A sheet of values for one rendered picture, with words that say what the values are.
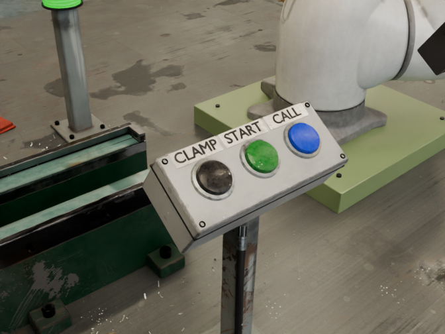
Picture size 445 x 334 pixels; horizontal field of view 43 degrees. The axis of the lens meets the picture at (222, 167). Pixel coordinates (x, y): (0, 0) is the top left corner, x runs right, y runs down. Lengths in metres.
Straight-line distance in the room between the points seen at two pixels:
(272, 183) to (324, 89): 0.45
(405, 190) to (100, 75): 0.68
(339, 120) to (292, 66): 0.12
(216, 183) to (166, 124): 0.62
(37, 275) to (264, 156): 0.32
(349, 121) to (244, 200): 0.52
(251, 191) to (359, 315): 0.31
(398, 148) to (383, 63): 0.15
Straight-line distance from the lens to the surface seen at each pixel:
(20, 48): 1.44
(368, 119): 1.00
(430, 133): 1.03
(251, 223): 0.53
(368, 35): 0.89
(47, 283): 0.69
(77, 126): 1.03
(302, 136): 0.50
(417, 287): 0.78
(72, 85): 1.00
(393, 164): 0.93
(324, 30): 0.87
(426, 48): 0.54
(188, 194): 0.44
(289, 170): 0.48
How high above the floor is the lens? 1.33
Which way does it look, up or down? 34 degrees down
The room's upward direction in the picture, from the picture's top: 1 degrees clockwise
